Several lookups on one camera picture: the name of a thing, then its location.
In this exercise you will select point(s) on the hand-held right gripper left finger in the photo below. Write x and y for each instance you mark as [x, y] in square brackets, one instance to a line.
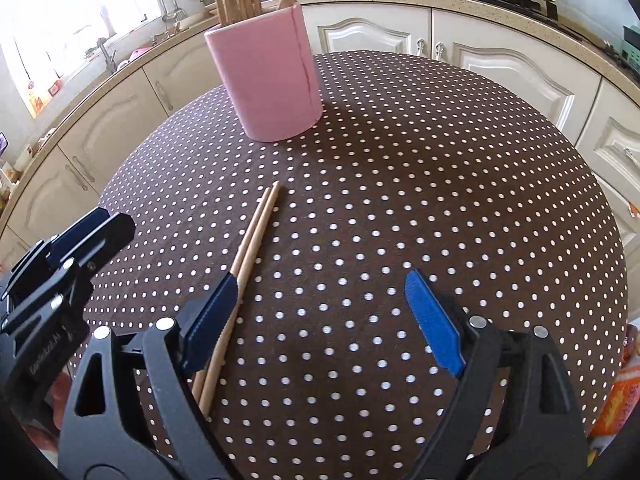
[212, 325]

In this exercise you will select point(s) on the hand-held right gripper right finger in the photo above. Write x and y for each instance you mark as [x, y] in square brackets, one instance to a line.
[435, 325]

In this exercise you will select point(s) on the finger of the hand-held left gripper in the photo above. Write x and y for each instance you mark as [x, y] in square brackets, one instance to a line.
[95, 232]

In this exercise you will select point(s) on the light wooden chopstick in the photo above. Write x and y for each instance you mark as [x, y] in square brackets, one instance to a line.
[256, 240]
[245, 240]

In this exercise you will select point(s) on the pink cylindrical cup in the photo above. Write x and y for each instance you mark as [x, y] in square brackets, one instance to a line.
[265, 80]

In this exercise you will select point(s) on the person's left hand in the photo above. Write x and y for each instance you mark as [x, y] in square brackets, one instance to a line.
[59, 390]

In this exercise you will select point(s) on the brown polka-dot tablecloth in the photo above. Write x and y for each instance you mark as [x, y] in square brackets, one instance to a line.
[400, 185]

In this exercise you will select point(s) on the orange liquid bottle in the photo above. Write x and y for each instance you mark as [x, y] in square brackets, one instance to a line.
[35, 100]

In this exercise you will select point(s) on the small orange jar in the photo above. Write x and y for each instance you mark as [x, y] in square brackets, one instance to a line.
[55, 87]

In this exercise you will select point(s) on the chrome kitchen faucet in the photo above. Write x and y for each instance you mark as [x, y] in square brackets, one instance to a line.
[106, 55]

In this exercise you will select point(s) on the pink plastic bowl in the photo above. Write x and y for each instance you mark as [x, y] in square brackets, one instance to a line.
[141, 53]

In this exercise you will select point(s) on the orange patterned cloth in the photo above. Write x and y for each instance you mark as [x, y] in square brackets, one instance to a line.
[617, 400]

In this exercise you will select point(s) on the white framed window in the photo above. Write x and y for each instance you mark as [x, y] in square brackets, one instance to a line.
[60, 20]

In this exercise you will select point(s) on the green countertop appliance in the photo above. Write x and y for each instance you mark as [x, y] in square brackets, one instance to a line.
[632, 47]

